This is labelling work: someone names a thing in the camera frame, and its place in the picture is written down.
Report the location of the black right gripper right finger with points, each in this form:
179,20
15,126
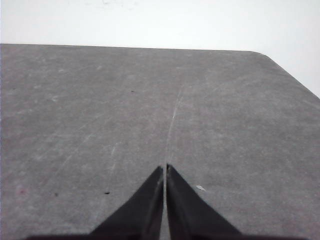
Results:
191,218

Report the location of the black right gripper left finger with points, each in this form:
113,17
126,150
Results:
139,218

